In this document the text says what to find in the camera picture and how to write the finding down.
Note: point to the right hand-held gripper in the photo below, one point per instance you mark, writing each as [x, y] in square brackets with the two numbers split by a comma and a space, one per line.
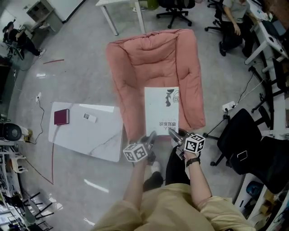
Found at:
[194, 145]

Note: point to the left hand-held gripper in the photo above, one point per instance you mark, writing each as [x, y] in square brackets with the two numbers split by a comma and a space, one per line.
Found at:
[136, 152]

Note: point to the white book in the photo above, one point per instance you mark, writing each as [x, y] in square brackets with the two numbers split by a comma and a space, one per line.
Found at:
[155, 108]

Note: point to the pink cushioned armchair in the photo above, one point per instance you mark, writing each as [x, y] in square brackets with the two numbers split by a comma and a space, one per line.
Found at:
[153, 58]

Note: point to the person's right forearm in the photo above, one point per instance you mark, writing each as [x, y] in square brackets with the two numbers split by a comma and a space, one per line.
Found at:
[198, 185]

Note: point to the person's left forearm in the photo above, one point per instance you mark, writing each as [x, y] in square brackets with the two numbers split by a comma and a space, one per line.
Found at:
[135, 180]

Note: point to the maroon notebook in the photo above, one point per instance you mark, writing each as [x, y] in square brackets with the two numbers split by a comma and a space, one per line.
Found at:
[61, 116]

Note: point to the person's black trousers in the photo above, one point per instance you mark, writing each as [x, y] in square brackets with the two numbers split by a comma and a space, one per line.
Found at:
[176, 164]

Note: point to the black wristwatch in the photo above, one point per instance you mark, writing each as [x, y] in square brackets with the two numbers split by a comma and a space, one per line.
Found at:
[193, 161]

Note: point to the person's white shoe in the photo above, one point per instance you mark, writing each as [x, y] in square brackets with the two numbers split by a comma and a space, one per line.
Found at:
[156, 167]

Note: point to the white marble coffee table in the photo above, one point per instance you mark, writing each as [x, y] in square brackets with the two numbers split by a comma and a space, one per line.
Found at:
[90, 135]

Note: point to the white remote control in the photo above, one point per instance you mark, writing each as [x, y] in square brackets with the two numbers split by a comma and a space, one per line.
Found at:
[89, 117]

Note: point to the black smartphone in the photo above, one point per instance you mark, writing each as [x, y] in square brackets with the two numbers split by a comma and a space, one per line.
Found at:
[242, 156]

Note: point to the black mesh office chair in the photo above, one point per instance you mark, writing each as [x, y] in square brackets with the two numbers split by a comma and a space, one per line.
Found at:
[248, 144]

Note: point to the beige shirt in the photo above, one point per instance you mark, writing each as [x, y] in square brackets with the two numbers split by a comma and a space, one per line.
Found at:
[171, 209]

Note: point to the long red tape line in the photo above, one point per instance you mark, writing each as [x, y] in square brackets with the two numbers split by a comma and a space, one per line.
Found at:
[52, 162]

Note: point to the white shelving unit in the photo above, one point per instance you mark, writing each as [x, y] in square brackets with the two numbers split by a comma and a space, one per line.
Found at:
[259, 203]

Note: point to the white power strip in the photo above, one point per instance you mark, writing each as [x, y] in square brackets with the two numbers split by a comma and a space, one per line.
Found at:
[38, 96]

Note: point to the black swivel office chair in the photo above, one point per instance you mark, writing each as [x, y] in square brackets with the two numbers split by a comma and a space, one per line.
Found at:
[219, 20]
[175, 13]

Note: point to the short red tape strip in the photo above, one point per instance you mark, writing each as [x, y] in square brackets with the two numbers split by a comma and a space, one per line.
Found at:
[53, 61]

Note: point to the white desk with laptop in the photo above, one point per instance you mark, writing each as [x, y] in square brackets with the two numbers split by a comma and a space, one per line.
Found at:
[268, 38]

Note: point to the white plastic stool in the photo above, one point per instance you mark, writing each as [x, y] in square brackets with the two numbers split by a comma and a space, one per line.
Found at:
[18, 164]

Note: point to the black round speaker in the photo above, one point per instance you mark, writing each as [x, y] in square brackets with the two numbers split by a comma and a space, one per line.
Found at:
[11, 132]

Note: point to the grey cabinet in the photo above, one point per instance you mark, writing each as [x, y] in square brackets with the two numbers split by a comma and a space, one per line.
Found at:
[44, 13]

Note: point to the black metal stool frame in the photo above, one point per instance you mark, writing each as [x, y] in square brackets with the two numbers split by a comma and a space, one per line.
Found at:
[38, 205]

